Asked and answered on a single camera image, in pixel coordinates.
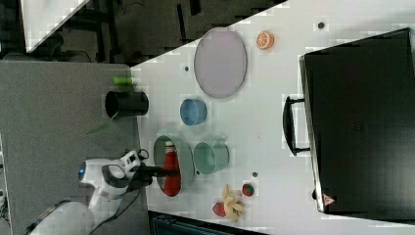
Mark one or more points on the black cylinder cup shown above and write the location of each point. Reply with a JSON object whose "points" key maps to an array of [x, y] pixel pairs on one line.
{"points": [[125, 105]]}

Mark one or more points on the red strawberry toy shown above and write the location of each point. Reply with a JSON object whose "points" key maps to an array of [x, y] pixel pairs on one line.
{"points": [[248, 190]]}

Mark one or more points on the yellow banana bunch toy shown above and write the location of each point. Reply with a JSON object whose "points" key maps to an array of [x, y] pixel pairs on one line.
{"points": [[233, 206]]}

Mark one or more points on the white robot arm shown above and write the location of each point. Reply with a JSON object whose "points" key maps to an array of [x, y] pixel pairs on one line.
{"points": [[110, 180]]}

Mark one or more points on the lilac round plate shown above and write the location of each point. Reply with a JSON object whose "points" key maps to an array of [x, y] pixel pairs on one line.
{"points": [[220, 63]]}

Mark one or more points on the blue cup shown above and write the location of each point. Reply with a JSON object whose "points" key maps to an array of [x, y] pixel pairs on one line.
{"points": [[193, 111]]}

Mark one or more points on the grey-green oval strainer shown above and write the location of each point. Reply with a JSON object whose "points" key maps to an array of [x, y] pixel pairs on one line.
{"points": [[185, 158]]}

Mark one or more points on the dark blue bin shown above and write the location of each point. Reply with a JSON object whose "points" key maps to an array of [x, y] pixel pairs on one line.
{"points": [[167, 224]]}

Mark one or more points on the black oven door handle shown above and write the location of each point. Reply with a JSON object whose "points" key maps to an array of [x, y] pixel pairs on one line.
{"points": [[289, 126]]}

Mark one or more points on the red plush ketchup bottle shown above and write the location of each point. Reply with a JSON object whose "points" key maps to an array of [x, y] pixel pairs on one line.
{"points": [[172, 185]]}

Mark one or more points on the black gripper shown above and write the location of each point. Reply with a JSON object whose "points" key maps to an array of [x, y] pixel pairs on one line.
{"points": [[143, 177]]}

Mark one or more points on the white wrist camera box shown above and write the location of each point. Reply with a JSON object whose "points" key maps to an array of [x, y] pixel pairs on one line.
{"points": [[130, 161]]}

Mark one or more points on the teal green cup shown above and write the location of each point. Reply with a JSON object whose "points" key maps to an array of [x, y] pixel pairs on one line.
{"points": [[211, 157]]}

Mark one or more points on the green marker tube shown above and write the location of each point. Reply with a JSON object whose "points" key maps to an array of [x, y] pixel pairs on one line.
{"points": [[122, 80]]}

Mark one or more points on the orange slice toy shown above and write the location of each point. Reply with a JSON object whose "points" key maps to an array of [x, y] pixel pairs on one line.
{"points": [[264, 40]]}

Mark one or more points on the black toaster oven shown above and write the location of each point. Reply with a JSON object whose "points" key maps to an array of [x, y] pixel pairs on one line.
{"points": [[359, 107]]}

